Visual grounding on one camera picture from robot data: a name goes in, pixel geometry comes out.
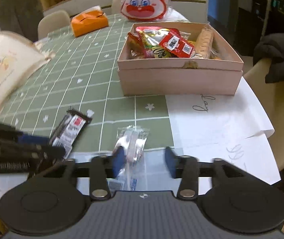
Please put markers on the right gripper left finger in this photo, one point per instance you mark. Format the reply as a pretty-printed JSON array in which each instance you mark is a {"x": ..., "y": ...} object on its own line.
[{"x": 102, "y": 168}]

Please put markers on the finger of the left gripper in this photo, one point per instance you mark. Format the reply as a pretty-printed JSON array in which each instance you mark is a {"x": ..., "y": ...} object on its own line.
[
  {"x": 12, "y": 153},
  {"x": 9, "y": 133}
]

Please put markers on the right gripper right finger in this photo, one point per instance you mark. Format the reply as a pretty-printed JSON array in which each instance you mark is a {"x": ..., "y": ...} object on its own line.
[{"x": 185, "y": 168}]

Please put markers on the black silver snack bar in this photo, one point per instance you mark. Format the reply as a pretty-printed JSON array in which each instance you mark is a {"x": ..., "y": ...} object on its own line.
[{"x": 68, "y": 130}]

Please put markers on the pink gift box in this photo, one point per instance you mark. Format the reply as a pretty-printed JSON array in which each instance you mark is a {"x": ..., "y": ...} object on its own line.
[{"x": 154, "y": 76}]

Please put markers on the small red snack packet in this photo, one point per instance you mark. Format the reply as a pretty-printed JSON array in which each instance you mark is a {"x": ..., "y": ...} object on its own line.
[{"x": 174, "y": 43}]

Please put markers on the long biscuit stick pack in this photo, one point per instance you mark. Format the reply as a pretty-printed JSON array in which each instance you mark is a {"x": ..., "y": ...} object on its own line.
[{"x": 203, "y": 44}]

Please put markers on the yellow senbei cracker pack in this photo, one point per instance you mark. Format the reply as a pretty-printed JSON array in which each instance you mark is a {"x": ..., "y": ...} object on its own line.
[{"x": 137, "y": 49}]

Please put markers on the red yellow jerky packet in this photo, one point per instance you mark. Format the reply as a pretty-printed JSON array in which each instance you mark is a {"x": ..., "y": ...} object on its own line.
[{"x": 151, "y": 36}]

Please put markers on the white paper sheet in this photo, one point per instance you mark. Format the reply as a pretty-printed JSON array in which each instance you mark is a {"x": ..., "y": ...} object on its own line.
[{"x": 232, "y": 128}]

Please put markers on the cream cartoon tote bag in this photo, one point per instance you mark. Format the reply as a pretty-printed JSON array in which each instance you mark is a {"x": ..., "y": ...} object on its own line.
[{"x": 19, "y": 59}]

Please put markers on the green grid tablecloth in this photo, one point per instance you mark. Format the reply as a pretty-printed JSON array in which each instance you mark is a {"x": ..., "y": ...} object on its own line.
[{"x": 84, "y": 75}]

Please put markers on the beige chair right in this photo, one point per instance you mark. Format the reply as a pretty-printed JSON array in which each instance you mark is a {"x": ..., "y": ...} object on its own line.
[{"x": 271, "y": 97}]

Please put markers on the beige chair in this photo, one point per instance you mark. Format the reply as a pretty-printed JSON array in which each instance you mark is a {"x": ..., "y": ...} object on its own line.
[
  {"x": 116, "y": 6},
  {"x": 52, "y": 22},
  {"x": 271, "y": 97}
]

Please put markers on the beige chair far left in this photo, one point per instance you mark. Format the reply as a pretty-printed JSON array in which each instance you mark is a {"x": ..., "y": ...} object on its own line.
[{"x": 52, "y": 22}]

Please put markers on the orange tissue box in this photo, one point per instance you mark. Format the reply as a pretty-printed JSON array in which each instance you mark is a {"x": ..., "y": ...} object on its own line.
[{"x": 87, "y": 22}]

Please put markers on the black jacket on chair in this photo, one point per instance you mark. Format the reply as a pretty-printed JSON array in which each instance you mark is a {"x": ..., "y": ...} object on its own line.
[{"x": 271, "y": 47}]

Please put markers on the beige chair far middle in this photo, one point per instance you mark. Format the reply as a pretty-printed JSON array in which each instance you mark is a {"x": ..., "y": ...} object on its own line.
[{"x": 116, "y": 6}]

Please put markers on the red rabbit face bag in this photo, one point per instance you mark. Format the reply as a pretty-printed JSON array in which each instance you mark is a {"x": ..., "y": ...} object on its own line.
[{"x": 144, "y": 10}]

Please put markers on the black fish tank cabinet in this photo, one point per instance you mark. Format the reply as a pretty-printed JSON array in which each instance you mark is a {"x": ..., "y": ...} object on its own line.
[{"x": 263, "y": 19}]

